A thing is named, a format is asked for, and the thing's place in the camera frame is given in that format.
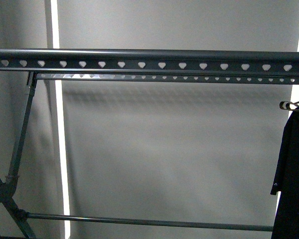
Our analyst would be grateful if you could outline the grey metal clothes rack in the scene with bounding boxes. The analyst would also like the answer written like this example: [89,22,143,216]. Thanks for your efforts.
[0,49,299,239]

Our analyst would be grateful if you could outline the metal hanger on rack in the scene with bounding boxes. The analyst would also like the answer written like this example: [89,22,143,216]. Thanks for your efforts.
[279,101,299,111]

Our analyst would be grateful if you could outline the black printed t-shirt on rack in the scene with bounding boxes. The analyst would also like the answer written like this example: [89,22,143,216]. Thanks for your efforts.
[271,111,299,239]

